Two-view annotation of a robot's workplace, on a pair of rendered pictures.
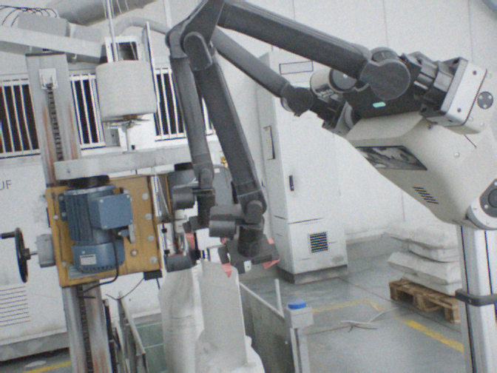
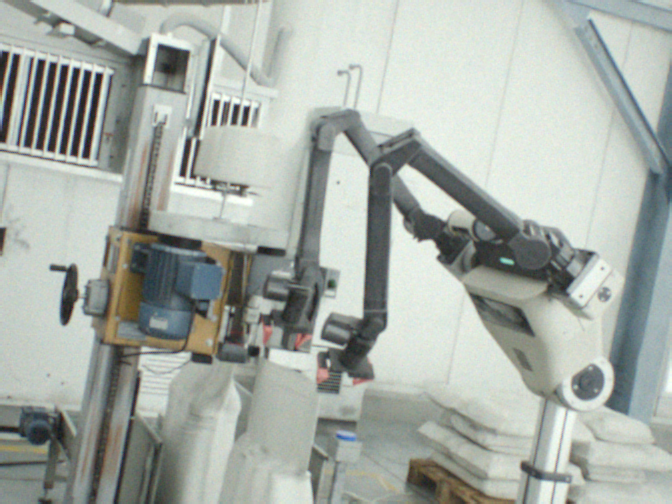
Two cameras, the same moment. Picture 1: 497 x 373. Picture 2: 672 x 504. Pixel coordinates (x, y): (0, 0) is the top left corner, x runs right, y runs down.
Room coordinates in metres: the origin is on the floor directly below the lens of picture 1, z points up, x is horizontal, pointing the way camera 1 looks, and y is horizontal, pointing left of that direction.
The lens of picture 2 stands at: (-0.97, 0.42, 1.52)
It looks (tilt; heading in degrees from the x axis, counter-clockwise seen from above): 3 degrees down; 353
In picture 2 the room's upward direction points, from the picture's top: 11 degrees clockwise
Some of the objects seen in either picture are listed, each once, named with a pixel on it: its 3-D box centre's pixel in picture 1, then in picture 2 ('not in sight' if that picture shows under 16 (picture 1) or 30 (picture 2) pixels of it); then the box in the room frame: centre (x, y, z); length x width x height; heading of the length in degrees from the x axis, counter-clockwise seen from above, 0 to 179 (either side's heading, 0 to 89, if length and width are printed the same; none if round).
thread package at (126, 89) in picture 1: (126, 89); (247, 157); (1.94, 0.34, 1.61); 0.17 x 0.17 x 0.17
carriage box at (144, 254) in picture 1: (102, 226); (160, 289); (2.13, 0.52, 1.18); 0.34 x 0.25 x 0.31; 106
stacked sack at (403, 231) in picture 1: (431, 226); (485, 401); (4.88, -1.35, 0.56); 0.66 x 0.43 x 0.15; 103
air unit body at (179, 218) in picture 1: (183, 232); (251, 321); (2.05, 0.24, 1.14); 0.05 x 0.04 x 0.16; 106
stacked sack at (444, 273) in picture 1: (467, 265); (516, 462); (4.50, -1.47, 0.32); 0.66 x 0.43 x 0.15; 108
